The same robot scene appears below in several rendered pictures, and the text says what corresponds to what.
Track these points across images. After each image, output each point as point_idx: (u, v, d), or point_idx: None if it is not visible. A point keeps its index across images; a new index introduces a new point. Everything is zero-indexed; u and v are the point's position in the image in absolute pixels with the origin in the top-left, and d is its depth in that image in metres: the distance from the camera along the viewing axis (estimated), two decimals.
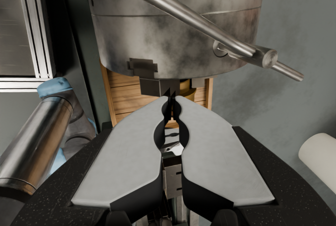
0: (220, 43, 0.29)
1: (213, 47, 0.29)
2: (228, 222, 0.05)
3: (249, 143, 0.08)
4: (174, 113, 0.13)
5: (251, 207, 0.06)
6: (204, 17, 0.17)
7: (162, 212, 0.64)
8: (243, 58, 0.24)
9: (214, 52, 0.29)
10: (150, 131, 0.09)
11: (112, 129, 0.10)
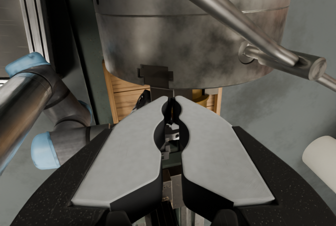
0: (246, 48, 0.25)
1: (239, 52, 0.25)
2: (228, 222, 0.05)
3: (249, 143, 0.08)
4: (174, 113, 0.13)
5: (251, 207, 0.06)
6: (249, 18, 0.13)
7: None
8: (280, 66, 0.20)
9: (240, 58, 0.25)
10: (150, 131, 0.09)
11: (112, 129, 0.10)
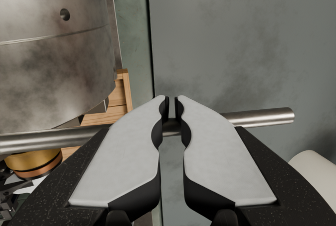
0: None
1: None
2: (228, 222, 0.05)
3: (252, 143, 0.08)
4: (176, 113, 0.13)
5: (252, 207, 0.06)
6: (83, 144, 0.13)
7: None
8: None
9: None
10: (148, 130, 0.09)
11: (109, 128, 0.10)
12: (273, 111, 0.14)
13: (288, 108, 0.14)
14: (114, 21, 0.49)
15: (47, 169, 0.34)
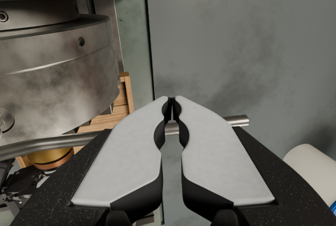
0: (2, 119, 0.21)
1: (7, 111, 0.21)
2: (228, 222, 0.05)
3: (249, 143, 0.08)
4: (174, 113, 0.13)
5: (251, 207, 0.06)
6: None
7: None
8: None
9: None
10: (150, 131, 0.09)
11: (112, 129, 0.10)
12: (234, 117, 0.20)
13: (245, 115, 0.20)
14: (116, 30, 0.54)
15: (62, 162, 0.40)
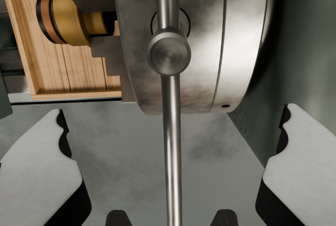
0: None
1: None
2: (228, 222, 0.05)
3: None
4: (281, 120, 0.11)
5: None
6: (165, 183, 0.15)
7: None
8: None
9: (185, 35, 0.18)
10: (54, 146, 0.09)
11: (1, 163, 0.08)
12: None
13: None
14: None
15: (50, 34, 0.30)
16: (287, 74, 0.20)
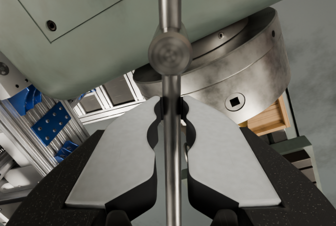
0: None
1: (241, 95, 0.32)
2: (228, 222, 0.05)
3: (257, 145, 0.08)
4: (181, 113, 0.13)
5: (256, 208, 0.06)
6: (165, 183, 0.15)
7: None
8: None
9: (236, 93, 0.32)
10: (143, 131, 0.09)
11: (104, 130, 0.10)
12: None
13: None
14: None
15: None
16: (242, 18, 0.28)
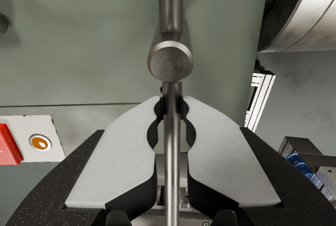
0: None
1: None
2: (228, 222, 0.05)
3: (257, 145, 0.08)
4: (181, 113, 0.13)
5: (256, 208, 0.06)
6: (164, 176, 0.16)
7: None
8: None
9: None
10: (143, 131, 0.09)
11: (104, 130, 0.10)
12: None
13: None
14: None
15: None
16: None
